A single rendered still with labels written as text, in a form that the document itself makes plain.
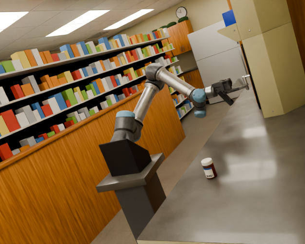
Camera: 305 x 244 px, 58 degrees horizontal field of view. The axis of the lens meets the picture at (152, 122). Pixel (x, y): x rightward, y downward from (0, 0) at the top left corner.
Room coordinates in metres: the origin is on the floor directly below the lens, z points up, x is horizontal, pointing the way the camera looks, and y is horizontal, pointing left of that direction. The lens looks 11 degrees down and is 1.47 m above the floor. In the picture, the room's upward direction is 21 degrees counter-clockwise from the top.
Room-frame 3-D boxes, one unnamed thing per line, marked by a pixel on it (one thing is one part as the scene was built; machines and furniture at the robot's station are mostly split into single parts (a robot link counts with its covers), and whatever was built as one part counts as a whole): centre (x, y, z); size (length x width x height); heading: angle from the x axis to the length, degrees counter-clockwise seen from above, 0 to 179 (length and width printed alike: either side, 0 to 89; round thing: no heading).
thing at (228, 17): (1.80, -0.71, 1.56); 0.10 x 0.10 x 0.09; 57
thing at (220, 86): (1.71, -0.49, 1.17); 0.12 x 0.08 x 0.09; 57
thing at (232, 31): (1.72, -0.66, 1.46); 0.32 x 0.11 x 0.10; 147
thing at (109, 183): (1.56, 0.22, 0.92); 0.32 x 0.32 x 0.04; 64
